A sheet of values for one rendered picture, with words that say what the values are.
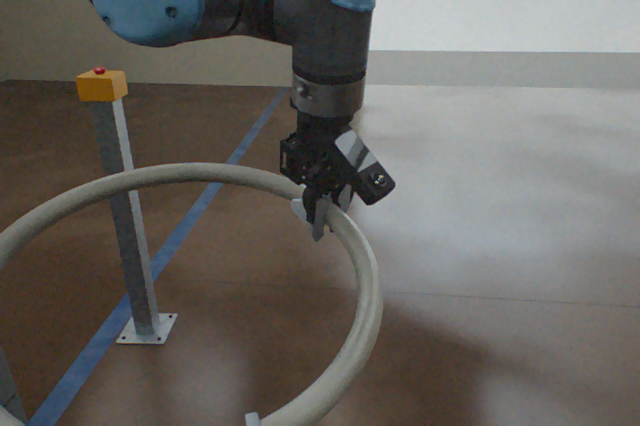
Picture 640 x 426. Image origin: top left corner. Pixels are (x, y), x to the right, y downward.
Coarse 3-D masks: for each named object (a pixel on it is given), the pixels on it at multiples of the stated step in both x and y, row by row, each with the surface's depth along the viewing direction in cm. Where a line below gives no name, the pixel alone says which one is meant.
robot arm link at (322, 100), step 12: (300, 84) 60; (312, 84) 59; (348, 84) 59; (360, 84) 60; (300, 96) 61; (312, 96) 60; (324, 96) 59; (336, 96) 59; (348, 96) 60; (360, 96) 61; (300, 108) 62; (312, 108) 60; (324, 108) 60; (336, 108) 60; (348, 108) 61; (360, 108) 63
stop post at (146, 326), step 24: (120, 72) 174; (96, 96) 169; (120, 96) 174; (96, 120) 175; (120, 120) 179; (120, 144) 179; (120, 168) 183; (120, 216) 191; (120, 240) 196; (144, 240) 203; (144, 264) 203; (144, 288) 206; (144, 312) 211; (120, 336) 214; (144, 336) 214
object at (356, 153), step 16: (336, 128) 65; (320, 144) 65; (336, 144) 64; (352, 144) 65; (336, 160) 64; (352, 160) 63; (368, 160) 65; (352, 176) 63; (368, 176) 63; (384, 176) 64; (368, 192) 63; (384, 192) 63
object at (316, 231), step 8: (296, 200) 74; (320, 200) 69; (296, 208) 74; (304, 208) 73; (320, 208) 70; (304, 216) 73; (320, 216) 71; (320, 224) 72; (312, 232) 73; (320, 232) 73
